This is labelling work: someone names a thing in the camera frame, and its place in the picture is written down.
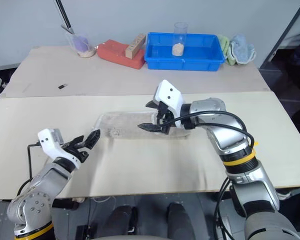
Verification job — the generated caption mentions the dark metal frame post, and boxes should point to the dark metal frame post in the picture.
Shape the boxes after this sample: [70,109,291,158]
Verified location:
[259,0,300,69]

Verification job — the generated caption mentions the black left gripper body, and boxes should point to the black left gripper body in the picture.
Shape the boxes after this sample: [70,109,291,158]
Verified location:
[62,144,91,165]

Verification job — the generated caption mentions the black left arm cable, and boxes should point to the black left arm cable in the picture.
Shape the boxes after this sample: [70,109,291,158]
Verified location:
[16,141,42,197]

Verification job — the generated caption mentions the light blue cloth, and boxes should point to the light blue cloth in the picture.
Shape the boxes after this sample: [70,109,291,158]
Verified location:
[229,33,257,66]

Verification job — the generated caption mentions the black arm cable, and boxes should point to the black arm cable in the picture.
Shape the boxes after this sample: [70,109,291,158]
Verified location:
[16,141,42,197]
[157,110,256,154]

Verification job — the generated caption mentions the wooden block with holes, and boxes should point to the wooden block with holes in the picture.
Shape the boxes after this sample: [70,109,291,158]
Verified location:
[124,33,147,60]

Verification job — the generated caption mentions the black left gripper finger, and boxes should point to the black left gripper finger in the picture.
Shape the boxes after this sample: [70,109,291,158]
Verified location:
[82,128,102,151]
[64,135,86,149]

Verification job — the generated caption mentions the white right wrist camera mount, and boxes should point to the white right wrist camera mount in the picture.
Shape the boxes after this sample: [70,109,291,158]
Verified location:
[153,79,185,130]

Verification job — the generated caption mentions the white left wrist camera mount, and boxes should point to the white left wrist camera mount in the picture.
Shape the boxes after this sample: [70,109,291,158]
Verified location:
[37,128,82,171]

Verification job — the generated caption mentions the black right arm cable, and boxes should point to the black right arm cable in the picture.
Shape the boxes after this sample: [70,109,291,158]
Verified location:
[157,110,256,154]

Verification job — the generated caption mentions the red cloth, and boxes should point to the red cloth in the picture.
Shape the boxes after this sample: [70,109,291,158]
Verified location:
[97,39,146,71]

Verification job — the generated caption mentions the clear plastic cup with grains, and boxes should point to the clear plastic cup with grains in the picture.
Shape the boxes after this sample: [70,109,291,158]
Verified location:
[171,21,189,57]

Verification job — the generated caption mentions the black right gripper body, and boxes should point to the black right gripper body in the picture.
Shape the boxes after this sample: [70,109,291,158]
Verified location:
[155,101,177,136]

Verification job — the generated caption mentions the green cloth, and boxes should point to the green cloth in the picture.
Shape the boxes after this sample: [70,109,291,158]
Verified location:
[218,34,237,67]

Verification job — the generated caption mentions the clear cup with purple item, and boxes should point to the clear cup with purple item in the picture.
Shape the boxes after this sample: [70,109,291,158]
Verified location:
[64,30,97,59]

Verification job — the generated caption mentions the beige towel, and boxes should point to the beige towel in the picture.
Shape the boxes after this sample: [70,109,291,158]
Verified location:
[93,110,191,140]

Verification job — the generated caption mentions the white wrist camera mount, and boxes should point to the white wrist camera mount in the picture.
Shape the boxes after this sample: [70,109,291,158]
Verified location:
[153,79,185,130]
[37,128,82,171]

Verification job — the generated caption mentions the blue plastic bin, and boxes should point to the blue plastic bin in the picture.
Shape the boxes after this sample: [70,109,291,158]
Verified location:
[143,31,227,72]

